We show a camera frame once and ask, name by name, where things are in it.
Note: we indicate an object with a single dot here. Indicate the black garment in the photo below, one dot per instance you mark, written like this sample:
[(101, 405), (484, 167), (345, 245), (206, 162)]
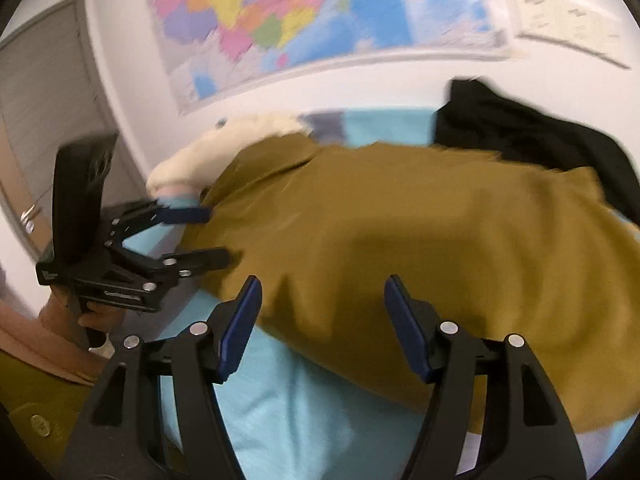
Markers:
[(478, 118)]

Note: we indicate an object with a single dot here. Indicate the mustard brown jacket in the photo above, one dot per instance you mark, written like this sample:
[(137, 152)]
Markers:
[(494, 246)]

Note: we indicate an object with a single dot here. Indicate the colourful wall map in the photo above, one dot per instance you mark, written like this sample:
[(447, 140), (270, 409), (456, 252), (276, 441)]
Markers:
[(213, 48)]

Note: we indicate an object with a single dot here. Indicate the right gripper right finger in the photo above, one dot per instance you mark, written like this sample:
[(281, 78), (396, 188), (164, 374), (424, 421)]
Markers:
[(526, 433)]

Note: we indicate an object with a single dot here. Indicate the middle white wall socket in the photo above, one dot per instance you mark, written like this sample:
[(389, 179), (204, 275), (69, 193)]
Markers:
[(580, 27)]

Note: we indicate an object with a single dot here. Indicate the grey room door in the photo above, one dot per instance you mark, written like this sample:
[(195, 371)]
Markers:
[(51, 93)]

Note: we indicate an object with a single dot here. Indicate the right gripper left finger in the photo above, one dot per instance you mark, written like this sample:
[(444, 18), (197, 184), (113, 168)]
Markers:
[(153, 414)]

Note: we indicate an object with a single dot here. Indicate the person's left hand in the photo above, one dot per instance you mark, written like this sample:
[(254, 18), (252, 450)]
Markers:
[(59, 319)]

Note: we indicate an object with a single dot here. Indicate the teal grey patterned bedsheet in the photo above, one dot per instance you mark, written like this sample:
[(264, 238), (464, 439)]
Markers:
[(288, 418)]

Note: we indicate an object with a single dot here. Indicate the cream folded garment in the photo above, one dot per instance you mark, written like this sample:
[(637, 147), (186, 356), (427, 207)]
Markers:
[(197, 166)]

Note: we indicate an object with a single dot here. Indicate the white wall socket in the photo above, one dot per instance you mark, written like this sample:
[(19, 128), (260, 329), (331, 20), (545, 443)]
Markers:
[(580, 27), (535, 19)]

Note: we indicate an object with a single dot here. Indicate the white network wall plate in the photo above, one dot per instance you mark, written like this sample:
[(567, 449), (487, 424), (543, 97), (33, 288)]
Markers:
[(612, 43)]

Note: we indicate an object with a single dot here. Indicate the pink sleeved forearm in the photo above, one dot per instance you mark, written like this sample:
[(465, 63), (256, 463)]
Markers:
[(31, 343)]

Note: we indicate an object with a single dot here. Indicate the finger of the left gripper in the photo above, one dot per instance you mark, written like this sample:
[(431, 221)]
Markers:
[(190, 264), (165, 212)]

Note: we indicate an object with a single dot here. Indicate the left white wall socket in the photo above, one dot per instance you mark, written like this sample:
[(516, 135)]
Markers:
[(535, 19)]

